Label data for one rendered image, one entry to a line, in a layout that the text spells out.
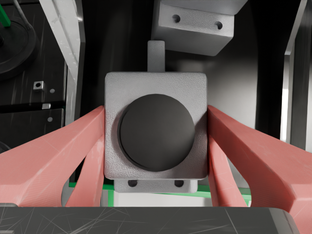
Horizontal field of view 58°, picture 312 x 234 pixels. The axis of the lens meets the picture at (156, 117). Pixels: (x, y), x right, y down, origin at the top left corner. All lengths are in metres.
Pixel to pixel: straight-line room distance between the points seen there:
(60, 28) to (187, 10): 0.10
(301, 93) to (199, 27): 0.09
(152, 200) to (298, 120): 0.21
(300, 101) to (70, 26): 0.17
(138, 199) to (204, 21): 0.25
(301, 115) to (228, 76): 0.06
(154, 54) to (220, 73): 0.06
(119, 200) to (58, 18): 0.23
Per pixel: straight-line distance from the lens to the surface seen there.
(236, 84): 0.20
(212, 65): 0.20
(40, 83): 0.52
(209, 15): 0.17
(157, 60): 0.16
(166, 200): 0.36
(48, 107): 0.51
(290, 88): 0.35
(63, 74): 0.53
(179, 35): 0.17
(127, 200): 0.36
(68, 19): 0.21
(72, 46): 0.24
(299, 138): 0.21
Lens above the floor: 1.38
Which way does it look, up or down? 63 degrees down
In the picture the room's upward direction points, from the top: 1 degrees clockwise
